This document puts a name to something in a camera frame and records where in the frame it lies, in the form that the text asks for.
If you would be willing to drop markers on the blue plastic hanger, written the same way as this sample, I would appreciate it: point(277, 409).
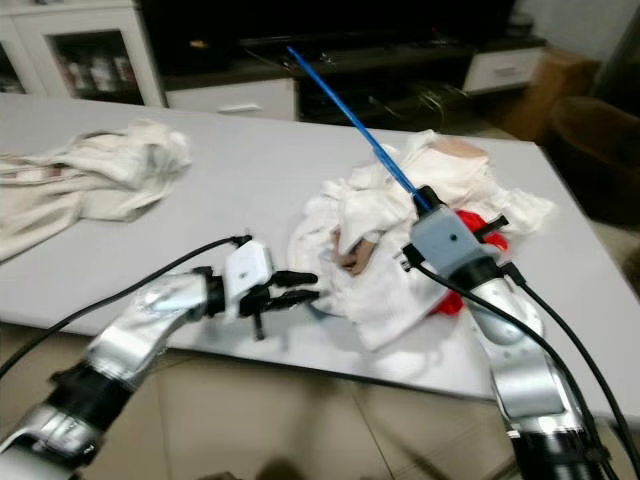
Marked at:
point(400, 172)

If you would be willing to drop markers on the white printed t-shirt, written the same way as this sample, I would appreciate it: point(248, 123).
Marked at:
point(370, 290)

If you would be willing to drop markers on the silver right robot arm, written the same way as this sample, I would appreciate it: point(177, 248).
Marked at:
point(520, 370)

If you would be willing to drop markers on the red shorts white stripes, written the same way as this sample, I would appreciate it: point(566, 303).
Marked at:
point(468, 222)

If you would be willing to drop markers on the white drawer unit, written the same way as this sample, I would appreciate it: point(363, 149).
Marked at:
point(230, 100)
point(505, 70)

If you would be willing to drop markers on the brown cardboard box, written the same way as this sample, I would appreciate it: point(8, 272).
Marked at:
point(560, 80)

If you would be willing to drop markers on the black TV stand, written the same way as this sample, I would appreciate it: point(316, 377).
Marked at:
point(260, 60)

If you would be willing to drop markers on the white glass door cabinet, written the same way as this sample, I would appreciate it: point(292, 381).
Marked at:
point(145, 70)

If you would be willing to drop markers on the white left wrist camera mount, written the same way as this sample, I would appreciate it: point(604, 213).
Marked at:
point(248, 275)

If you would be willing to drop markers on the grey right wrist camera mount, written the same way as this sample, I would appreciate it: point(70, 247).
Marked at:
point(445, 240)

